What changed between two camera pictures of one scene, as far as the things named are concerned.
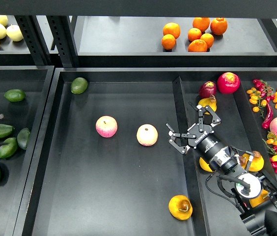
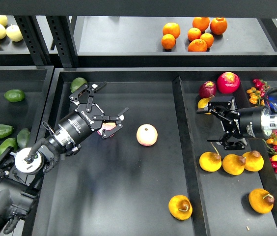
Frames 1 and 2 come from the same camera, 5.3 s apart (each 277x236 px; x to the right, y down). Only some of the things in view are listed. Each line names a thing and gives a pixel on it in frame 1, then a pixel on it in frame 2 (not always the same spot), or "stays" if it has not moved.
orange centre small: [193, 34] stays
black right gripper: [205, 140] → [249, 121]
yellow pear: [180, 207] stays
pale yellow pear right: [13, 32] stays
